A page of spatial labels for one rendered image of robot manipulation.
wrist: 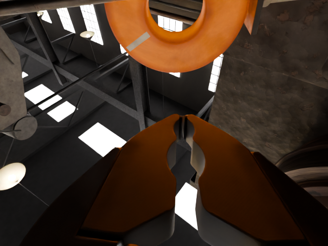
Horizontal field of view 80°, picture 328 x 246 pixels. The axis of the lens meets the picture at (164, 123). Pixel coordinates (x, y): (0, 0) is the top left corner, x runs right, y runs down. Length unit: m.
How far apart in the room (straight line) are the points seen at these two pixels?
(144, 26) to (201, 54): 0.08
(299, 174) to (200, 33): 0.38
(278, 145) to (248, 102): 0.17
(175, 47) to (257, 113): 0.43
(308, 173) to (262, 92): 0.22
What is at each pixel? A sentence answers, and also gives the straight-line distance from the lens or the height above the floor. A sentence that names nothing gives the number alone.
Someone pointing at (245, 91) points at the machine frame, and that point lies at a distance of 0.61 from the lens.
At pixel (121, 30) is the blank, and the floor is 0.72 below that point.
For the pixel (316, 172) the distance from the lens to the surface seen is 0.50.
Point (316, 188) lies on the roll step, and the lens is 0.52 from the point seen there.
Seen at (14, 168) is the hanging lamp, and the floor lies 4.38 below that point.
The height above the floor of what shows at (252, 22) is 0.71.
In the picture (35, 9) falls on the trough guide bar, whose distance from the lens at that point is 0.26.
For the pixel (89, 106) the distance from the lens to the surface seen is 10.95.
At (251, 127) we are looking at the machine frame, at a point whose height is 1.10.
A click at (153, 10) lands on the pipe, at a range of 7.92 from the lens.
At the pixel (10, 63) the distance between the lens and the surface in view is 2.74.
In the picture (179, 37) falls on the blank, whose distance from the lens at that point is 0.27.
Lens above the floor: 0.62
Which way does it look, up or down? 48 degrees up
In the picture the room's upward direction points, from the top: 179 degrees clockwise
